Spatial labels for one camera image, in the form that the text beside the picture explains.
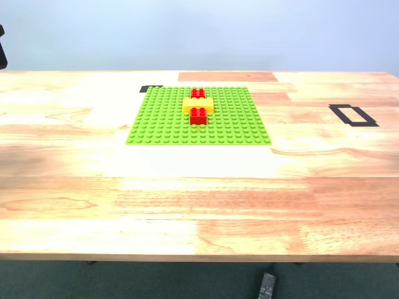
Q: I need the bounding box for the yellow eight-stud brick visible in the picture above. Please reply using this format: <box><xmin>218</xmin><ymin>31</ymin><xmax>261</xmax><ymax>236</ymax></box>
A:
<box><xmin>181</xmin><ymin>96</ymin><xmax>215</xmax><ymax>114</ymax></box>

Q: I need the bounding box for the green studded baseplate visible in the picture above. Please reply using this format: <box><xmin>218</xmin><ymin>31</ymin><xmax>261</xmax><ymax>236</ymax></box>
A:
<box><xmin>125</xmin><ymin>86</ymin><xmax>272</xmax><ymax>146</ymax></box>

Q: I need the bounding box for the black tape rectangle outline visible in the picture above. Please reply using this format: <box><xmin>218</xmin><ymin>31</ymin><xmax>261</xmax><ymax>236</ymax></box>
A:
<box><xmin>328</xmin><ymin>103</ymin><xmax>380</xmax><ymax>128</ymax></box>

